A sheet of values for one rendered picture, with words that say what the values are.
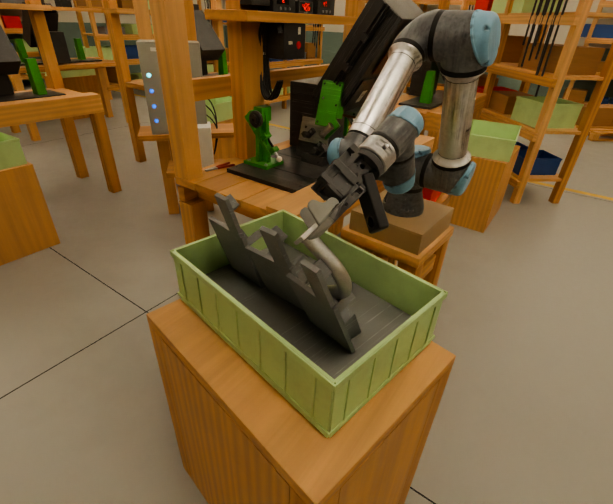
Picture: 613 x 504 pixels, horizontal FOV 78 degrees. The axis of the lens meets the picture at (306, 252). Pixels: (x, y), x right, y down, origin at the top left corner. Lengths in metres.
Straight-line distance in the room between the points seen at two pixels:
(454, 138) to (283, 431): 0.91
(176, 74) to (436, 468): 1.87
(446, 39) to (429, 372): 0.81
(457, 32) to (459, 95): 0.16
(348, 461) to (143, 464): 1.13
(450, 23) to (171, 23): 1.01
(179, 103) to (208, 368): 1.11
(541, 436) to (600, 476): 0.22
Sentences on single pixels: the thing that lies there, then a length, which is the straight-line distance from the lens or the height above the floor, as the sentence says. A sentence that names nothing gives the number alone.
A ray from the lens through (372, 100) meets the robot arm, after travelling 1.01.
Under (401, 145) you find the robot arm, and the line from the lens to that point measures 0.81.
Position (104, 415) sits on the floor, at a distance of 2.01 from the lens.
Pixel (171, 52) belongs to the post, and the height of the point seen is 1.39.
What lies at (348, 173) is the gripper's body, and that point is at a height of 1.27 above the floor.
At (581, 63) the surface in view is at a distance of 4.39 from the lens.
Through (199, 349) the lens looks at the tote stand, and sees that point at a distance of 1.03.
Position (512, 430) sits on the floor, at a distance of 2.06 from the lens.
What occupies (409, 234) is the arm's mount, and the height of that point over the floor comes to 0.92.
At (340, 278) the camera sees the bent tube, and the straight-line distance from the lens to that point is 0.71.
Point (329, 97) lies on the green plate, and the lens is 1.97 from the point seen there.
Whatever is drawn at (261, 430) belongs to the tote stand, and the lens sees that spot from 0.87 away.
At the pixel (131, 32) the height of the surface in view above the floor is 1.17.
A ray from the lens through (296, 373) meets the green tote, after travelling 0.80.
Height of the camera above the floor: 1.52
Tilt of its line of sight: 32 degrees down
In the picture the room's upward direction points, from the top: 2 degrees clockwise
